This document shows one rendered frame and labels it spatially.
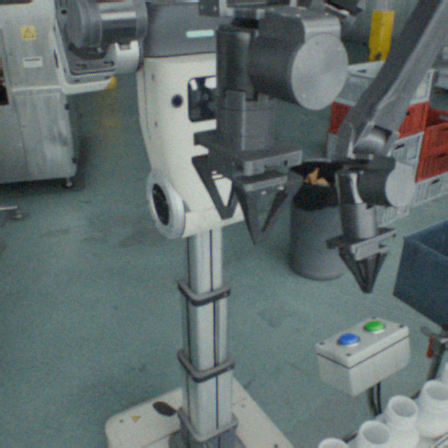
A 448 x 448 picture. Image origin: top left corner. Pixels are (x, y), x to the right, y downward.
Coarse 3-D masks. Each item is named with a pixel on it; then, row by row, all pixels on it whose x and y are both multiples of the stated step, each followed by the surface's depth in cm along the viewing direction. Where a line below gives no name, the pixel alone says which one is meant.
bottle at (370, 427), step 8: (368, 424) 55; (376, 424) 55; (360, 432) 54; (368, 432) 56; (376, 432) 56; (384, 432) 55; (352, 440) 57; (360, 440) 54; (368, 440) 59; (376, 440) 56; (384, 440) 55
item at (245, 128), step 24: (216, 96) 43; (240, 96) 41; (264, 96) 41; (216, 120) 44; (240, 120) 42; (264, 120) 43; (216, 144) 45; (240, 144) 43; (264, 144) 44; (288, 144) 45
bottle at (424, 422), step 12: (432, 384) 61; (444, 384) 60; (420, 396) 60; (432, 396) 62; (444, 396) 60; (420, 408) 60; (432, 408) 58; (444, 408) 58; (420, 420) 60; (432, 420) 59; (444, 420) 59; (420, 432) 59; (432, 432) 59; (444, 432) 59; (420, 444) 60
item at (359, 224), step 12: (348, 204) 72; (360, 204) 71; (348, 216) 73; (360, 216) 72; (372, 216) 72; (348, 228) 73; (360, 228) 72; (372, 228) 73; (384, 228) 76; (336, 240) 74; (348, 240) 73; (360, 240) 72; (372, 240) 72; (348, 252) 71
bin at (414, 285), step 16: (432, 224) 145; (416, 240) 143; (432, 240) 148; (416, 256) 137; (432, 256) 132; (400, 272) 144; (416, 272) 138; (432, 272) 133; (400, 288) 145; (416, 288) 140; (432, 288) 134; (416, 304) 141; (432, 304) 136; (432, 320) 137
